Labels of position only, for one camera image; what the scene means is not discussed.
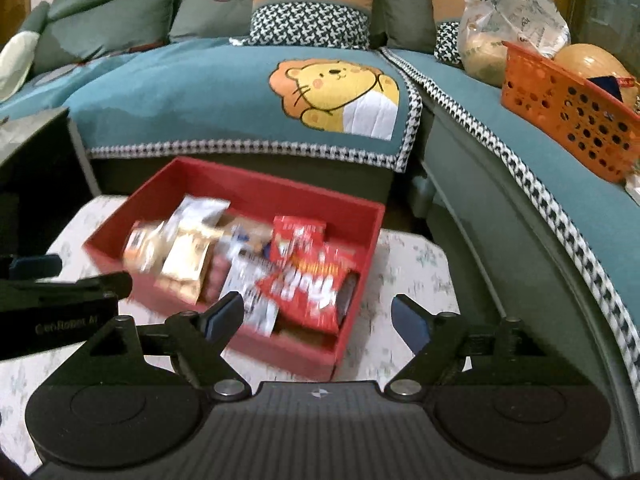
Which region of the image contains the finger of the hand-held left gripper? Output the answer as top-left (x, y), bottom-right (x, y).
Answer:
top-left (0, 254), bottom-right (62, 282)
top-left (0, 271), bottom-right (134, 307)

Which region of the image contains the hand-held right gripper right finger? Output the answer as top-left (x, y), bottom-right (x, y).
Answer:
top-left (382, 294), bottom-right (592, 402)

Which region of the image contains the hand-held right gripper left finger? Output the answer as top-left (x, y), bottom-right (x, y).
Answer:
top-left (40, 291), bottom-right (251, 402)

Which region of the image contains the white picture snack packet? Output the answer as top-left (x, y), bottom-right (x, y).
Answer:
top-left (220, 255), bottom-right (281, 336)

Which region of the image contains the gold snack packet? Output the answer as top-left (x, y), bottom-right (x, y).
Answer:
top-left (155, 225), bottom-right (226, 306)

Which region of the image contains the clear packet of yellow crackers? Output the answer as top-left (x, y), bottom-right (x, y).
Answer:
top-left (122, 220), bottom-right (172, 276)

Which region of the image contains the red cardboard box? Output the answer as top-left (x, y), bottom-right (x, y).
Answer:
top-left (82, 156), bottom-right (386, 382)

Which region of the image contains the red chips packet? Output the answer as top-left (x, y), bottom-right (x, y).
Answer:
top-left (257, 242), bottom-right (358, 333)

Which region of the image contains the white and grey snack packet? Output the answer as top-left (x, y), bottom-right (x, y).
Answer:
top-left (167, 195), bottom-right (231, 236)

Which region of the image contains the red and green snack packet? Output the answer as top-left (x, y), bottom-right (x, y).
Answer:
top-left (272, 215), bottom-right (328, 267)

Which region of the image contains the floral tablecloth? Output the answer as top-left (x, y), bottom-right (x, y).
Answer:
top-left (0, 195), bottom-right (463, 471)

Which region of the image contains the black side table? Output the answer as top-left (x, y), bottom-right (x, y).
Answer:
top-left (0, 107), bottom-right (101, 261)

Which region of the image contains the green sofa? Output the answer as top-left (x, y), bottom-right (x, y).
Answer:
top-left (0, 0), bottom-right (640, 411)

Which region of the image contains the cream pillow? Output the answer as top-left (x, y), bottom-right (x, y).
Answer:
top-left (0, 30), bottom-right (41, 103)

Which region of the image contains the teal lion sofa cover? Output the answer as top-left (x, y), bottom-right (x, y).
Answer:
top-left (0, 35), bottom-right (423, 173)

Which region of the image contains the teal houndstooth-trim sofa cover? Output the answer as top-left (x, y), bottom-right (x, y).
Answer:
top-left (380, 47), bottom-right (640, 376)

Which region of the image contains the orange plastic basket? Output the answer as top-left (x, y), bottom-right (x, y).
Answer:
top-left (501, 41), bottom-right (640, 184)

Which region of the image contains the green sofa cushion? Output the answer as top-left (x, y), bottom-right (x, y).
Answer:
top-left (169, 0), bottom-right (261, 43)
top-left (375, 0), bottom-right (483, 53)

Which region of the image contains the dark blue packet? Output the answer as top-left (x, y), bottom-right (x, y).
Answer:
top-left (586, 75), bottom-right (636, 107)

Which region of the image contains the small brown houndstooth cushion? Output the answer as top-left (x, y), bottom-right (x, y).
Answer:
top-left (431, 0), bottom-right (468, 66)

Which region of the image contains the yellow pomelo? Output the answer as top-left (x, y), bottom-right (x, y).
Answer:
top-left (552, 43), bottom-right (636, 86)

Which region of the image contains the clear plastic bag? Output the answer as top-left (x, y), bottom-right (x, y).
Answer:
top-left (458, 0), bottom-right (572, 87)

